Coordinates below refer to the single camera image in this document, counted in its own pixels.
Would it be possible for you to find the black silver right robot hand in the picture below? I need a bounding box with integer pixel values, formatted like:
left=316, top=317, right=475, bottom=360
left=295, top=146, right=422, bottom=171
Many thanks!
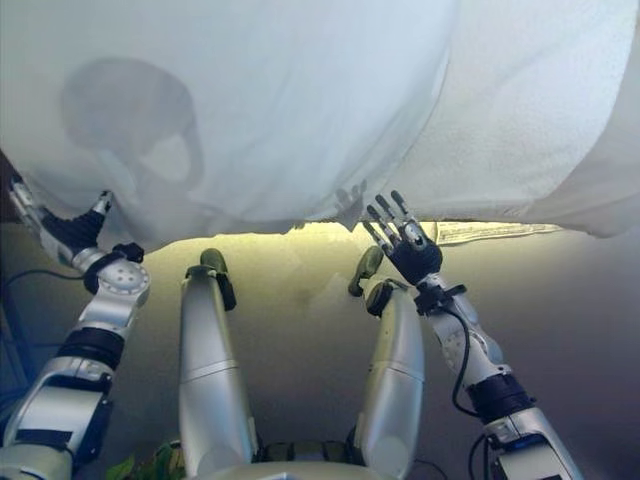
left=363, top=189, right=445, bottom=286

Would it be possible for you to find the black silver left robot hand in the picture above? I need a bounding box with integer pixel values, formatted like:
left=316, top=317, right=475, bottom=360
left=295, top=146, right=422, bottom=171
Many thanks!
left=8, top=174, right=115, bottom=261

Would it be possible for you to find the white duvet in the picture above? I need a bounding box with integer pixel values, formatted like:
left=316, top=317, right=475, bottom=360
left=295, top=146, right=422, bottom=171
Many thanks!
left=0, top=0, right=459, bottom=251

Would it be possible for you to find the tufted upholstered headboard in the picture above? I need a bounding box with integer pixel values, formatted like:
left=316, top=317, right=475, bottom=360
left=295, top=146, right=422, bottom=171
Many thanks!
left=0, top=149, right=21, bottom=221

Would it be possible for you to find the white printed fabric label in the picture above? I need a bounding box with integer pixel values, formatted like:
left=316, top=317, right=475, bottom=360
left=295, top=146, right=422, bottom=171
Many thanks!
left=434, top=221, right=566, bottom=247

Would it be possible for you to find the silver right robot leg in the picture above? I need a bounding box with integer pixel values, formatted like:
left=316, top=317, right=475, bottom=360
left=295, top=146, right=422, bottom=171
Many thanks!
left=348, top=244, right=426, bottom=476

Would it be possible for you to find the silver robot leg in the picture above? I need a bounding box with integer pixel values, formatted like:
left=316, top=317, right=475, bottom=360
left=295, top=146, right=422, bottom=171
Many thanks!
left=178, top=248, right=259, bottom=476
left=348, top=244, right=426, bottom=476

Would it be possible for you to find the white textured blanket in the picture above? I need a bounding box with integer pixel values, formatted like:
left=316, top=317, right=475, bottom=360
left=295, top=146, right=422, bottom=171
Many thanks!
left=344, top=0, right=639, bottom=234

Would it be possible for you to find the silver left robot leg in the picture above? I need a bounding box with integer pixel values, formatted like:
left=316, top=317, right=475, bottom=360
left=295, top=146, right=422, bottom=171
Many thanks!
left=178, top=248, right=259, bottom=476

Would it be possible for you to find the beige bedspread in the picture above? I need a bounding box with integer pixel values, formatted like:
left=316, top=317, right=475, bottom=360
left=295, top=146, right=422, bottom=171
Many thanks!
left=542, top=0, right=640, bottom=239

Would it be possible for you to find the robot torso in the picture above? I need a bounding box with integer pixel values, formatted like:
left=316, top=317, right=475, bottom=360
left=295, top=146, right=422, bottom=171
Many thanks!
left=199, top=438, right=401, bottom=480

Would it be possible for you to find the green leafy plant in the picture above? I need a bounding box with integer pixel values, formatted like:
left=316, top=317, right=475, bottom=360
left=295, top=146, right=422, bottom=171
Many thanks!
left=104, top=439, right=186, bottom=480

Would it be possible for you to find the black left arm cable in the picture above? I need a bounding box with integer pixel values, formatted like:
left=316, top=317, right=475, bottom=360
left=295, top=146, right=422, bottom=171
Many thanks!
left=0, top=268, right=89, bottom=306

